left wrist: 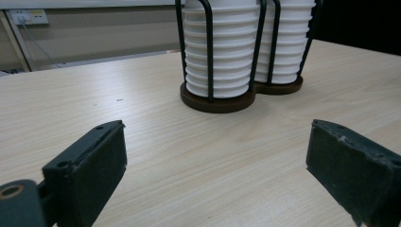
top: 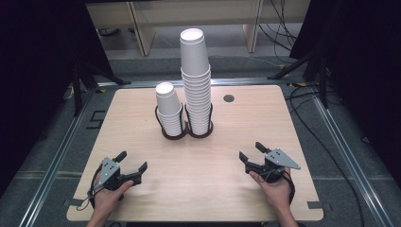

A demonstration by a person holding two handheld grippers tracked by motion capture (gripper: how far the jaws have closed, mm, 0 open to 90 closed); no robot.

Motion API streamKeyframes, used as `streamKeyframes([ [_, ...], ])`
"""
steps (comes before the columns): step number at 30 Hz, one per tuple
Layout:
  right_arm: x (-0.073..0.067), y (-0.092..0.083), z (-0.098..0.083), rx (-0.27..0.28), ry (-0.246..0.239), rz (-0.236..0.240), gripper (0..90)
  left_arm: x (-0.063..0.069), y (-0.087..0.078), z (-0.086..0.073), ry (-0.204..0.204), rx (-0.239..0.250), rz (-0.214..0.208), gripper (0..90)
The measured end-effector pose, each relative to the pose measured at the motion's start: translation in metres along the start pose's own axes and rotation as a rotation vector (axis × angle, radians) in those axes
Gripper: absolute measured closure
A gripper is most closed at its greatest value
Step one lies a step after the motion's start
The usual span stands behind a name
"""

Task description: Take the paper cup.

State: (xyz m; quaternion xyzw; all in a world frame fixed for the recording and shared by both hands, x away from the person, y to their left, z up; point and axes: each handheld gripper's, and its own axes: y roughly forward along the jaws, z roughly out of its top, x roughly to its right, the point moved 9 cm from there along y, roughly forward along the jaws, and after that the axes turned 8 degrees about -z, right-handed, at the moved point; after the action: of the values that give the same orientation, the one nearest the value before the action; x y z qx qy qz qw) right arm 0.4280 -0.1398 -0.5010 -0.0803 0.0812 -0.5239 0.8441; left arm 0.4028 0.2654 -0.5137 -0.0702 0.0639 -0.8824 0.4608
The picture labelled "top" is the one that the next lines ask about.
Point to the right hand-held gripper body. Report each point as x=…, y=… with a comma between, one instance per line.
x=277, y=159

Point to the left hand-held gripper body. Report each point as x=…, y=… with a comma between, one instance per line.
x=110, y=168

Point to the short stack of white cups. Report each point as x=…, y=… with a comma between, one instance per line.
x=167, y=101

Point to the tall stack of white cups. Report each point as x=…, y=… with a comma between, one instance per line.
x=196, y=66

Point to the person's left hand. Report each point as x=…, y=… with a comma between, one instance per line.
x=107, y=200

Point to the person's right hand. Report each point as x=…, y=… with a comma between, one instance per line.
x=279, y=192

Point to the dark round table grommet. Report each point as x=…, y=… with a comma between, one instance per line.
x=228, y=98

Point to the black tripod stand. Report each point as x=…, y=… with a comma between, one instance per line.
x=77, y=88
x=322, y=78

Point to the dark curtain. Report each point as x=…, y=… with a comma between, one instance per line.
x=34, y=78
x=365, y=69

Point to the metal floor rail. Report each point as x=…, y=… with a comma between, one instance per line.
x=142, y=83
x=353, y=157
x=52, y=167

